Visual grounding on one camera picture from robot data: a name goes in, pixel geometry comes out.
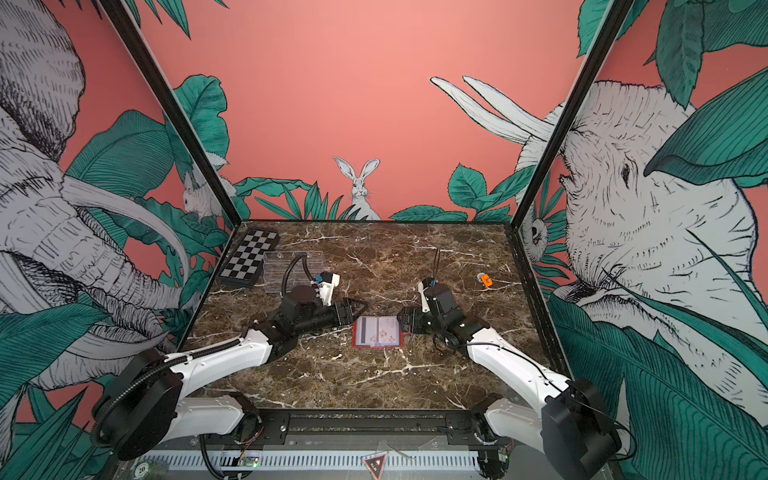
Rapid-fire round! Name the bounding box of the white credit card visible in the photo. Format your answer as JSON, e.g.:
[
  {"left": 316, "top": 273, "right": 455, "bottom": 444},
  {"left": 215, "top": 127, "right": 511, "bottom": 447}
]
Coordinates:
[{"left": 377, "top": 316, "right": 401, "bottom": 347}]

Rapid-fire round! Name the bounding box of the red leather card holder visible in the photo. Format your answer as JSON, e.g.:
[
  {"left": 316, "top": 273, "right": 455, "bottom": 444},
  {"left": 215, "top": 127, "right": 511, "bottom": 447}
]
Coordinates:
[{"left": 352, "top": 316, "right": 403, "bottom": 349}]

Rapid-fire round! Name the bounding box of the clear acrylic card display rack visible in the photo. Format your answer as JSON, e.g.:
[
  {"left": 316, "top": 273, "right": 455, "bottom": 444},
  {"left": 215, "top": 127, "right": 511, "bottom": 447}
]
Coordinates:
[{"left": 262, "top": 250, "right": 326, "bottom": 294}]

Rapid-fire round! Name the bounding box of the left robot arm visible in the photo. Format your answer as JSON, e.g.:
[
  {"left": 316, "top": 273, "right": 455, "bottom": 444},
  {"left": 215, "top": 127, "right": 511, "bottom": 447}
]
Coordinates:
[{"left": 91, "top": 286, "right": 368, "bottom": 461}]

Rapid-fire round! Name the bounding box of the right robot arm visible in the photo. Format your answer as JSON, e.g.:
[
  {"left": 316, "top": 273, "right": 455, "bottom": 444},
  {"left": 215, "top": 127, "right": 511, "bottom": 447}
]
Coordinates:
[{"left": 398, "top": 277, "right": 622, "bottom": 479}]

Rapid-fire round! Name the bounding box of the magnetic stripe card in holder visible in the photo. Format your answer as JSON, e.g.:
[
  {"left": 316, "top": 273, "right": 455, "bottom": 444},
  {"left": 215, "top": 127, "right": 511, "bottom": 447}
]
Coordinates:
[{"left": 354, "top": 316, "right": 379, "bottom": 348}]

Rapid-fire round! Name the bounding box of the orange toy car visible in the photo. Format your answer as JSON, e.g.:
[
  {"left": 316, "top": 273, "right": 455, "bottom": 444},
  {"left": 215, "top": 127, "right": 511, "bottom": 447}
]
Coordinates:
[{"left": 476, "top": 273, "right": 493, "bottom": 288}]

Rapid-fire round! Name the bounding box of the folded black chess board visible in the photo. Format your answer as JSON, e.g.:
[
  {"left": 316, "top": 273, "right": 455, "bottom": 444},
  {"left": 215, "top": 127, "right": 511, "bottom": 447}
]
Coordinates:
[{"left": 219, "top": 227, "right": 280, "bottom": 287}]

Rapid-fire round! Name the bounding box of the red warning triangle sticker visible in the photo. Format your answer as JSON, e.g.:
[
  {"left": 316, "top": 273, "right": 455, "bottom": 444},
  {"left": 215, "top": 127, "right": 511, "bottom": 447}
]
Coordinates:
[{"left": 363, "top": 454, "right": 387, "bottom": 480}]

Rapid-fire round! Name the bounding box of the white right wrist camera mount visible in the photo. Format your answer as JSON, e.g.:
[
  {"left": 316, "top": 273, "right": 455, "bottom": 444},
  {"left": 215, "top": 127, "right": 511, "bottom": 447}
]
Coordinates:
[{"left": 417, "top": 281, "right": 430, "bottom": 313}]

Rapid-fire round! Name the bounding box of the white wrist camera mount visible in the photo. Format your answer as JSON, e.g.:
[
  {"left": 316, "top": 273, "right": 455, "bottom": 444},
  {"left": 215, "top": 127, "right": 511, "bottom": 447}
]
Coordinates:
[
  {"left": 314, "top": 271, "right": 340, "bottom": 307},
  {"left": 417, "top": 281, "right": 430, "bottom": 313}
]

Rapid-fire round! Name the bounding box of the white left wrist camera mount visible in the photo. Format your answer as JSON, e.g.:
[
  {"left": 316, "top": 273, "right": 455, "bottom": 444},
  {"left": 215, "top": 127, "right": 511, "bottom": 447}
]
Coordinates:
[{"left": 314, "top": 271, "right": 340, "bottom": 307}]

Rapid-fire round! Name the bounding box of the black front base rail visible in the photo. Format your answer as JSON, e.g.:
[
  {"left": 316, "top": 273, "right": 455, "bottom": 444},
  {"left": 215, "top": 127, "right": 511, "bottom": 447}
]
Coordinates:
[{"left": 116, "top": 407, "right": 607, "bottom": 448}]

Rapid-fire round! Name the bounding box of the black corner frame post left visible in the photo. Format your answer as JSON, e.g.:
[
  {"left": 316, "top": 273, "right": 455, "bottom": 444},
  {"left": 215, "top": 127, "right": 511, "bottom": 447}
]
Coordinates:
[{"left": 99, "top": 0, "right": 242, "bottom": 228}]

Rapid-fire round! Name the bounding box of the black corner frame post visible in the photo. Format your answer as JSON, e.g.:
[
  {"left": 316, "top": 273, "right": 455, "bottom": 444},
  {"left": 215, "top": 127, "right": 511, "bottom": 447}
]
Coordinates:
[
  {"left": 99, "top": 0, "right": 242, "bottom": 228},
  {"left": 511, "top": 0, "right": 633, "bottom": 231}
]

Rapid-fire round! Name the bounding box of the black corner frame post right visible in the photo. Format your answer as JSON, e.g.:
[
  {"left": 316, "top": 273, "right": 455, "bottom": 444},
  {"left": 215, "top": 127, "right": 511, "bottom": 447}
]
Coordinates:
[{"left": 511, "top": 0, "right": 633, "bottom": 231}]

